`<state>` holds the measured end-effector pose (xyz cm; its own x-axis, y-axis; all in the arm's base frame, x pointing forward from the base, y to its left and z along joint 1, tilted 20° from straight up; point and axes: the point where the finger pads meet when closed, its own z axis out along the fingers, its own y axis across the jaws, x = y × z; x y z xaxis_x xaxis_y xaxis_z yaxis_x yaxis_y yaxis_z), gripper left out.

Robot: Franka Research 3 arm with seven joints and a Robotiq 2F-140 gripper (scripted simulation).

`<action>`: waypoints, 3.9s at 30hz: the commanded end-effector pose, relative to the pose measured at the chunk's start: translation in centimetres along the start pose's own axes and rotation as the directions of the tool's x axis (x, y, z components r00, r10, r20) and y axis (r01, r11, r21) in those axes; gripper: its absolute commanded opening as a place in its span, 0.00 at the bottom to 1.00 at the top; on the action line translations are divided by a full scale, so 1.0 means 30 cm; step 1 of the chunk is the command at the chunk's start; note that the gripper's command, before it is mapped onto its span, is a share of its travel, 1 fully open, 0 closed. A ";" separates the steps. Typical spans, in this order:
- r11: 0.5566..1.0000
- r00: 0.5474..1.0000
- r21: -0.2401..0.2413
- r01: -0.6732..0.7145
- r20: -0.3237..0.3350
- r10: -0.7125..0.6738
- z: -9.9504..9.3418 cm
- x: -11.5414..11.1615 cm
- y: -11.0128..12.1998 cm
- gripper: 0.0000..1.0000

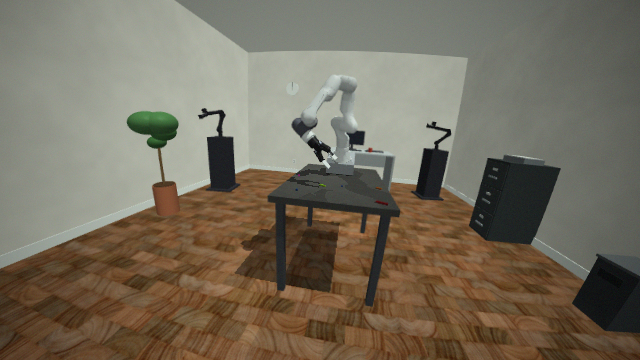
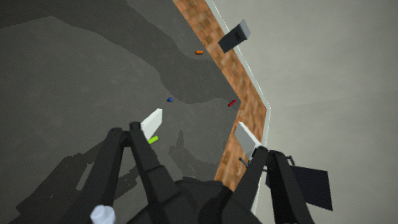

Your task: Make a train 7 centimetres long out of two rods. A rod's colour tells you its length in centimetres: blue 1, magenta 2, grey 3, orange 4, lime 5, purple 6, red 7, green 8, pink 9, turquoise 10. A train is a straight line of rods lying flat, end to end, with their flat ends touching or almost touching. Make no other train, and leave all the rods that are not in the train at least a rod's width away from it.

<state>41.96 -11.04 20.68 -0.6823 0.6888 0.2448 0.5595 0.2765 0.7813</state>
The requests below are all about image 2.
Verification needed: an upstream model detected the lime green rod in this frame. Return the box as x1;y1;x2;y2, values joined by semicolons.
148;136;158;144

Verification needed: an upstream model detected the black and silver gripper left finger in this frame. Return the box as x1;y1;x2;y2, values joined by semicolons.
56;109;195;224

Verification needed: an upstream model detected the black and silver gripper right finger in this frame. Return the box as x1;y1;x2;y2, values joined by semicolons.
218;122;315;224

